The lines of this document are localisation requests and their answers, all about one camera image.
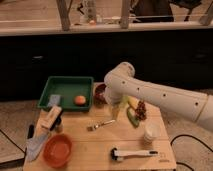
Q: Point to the dark red bowl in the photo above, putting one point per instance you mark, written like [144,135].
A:
[99,93]

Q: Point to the wooden block with black base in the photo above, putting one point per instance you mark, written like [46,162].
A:
[53,121]

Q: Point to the orange fruit in tray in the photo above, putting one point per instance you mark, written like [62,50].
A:
[80,100]

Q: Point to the yellow banana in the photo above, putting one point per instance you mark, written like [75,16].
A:
[133,102]

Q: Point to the green avocado slice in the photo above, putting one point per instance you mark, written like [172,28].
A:
[133,120]

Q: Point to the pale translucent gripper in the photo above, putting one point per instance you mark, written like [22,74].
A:
[116,109]

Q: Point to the silver metal fork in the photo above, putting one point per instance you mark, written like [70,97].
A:
[96,126]

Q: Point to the green plastic tray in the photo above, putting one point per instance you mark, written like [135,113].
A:
[68,87]

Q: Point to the white handled dish brush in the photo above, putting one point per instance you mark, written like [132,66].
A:
[119,155]

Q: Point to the red grape bunch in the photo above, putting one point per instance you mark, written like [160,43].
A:
[141,110]

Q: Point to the orange plastic bowl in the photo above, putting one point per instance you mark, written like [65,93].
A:
[57,151]

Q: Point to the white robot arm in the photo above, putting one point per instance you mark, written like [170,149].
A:
[194,106]

